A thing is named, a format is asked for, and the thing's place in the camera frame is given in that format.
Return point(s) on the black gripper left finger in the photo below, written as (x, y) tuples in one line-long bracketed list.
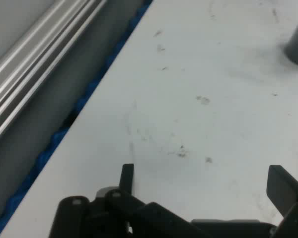
[(129, 215)]

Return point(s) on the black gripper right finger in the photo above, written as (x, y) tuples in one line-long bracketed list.
[(285, 188)]

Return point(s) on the blue plastic wrap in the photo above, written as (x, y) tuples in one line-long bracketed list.
[(47, 151)]

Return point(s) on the aluminium frame rail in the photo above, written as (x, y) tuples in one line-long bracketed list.
[(27, 62)]

